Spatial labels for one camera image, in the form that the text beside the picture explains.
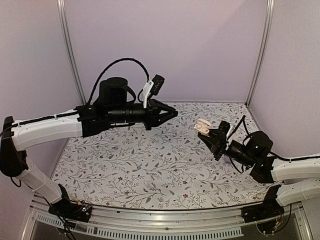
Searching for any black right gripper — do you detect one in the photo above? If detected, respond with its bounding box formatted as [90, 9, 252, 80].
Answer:
[198, 128, 256, 169]

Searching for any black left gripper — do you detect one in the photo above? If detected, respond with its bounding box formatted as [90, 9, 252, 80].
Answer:
[107, 99, 179, 131]

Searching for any cream earbud charging case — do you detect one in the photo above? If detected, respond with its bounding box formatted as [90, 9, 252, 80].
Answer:
[193, 118, 212, 136]

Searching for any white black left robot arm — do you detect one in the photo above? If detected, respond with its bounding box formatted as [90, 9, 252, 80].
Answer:
[0, 75, 178, 217]

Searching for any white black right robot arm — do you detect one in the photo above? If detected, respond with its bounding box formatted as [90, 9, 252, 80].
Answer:
[194, 124, 320, 218]

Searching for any purple round case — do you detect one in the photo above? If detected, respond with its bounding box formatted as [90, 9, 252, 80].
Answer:
[223, 157, 231, 164]

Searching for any floral patterned table mat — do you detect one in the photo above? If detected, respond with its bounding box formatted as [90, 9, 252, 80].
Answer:
[52, 102, 269, 210]

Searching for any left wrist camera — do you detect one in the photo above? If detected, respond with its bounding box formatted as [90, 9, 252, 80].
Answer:
[137, 74, 165, 109]

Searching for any right black cable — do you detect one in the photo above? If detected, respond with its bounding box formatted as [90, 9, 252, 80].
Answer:
[237, 115, 253, 143]

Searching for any left black cable loop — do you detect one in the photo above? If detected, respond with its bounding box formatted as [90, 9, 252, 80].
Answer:
[88, 57, 151, 103]

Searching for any front aluminium rail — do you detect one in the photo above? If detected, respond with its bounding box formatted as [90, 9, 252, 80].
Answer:
[21, 195, 315, 240]

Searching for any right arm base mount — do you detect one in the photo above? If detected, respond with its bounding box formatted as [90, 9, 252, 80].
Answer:
[241, 203, 285, 235]

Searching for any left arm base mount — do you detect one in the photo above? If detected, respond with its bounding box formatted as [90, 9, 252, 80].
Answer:
[48, 184, 93, 223]

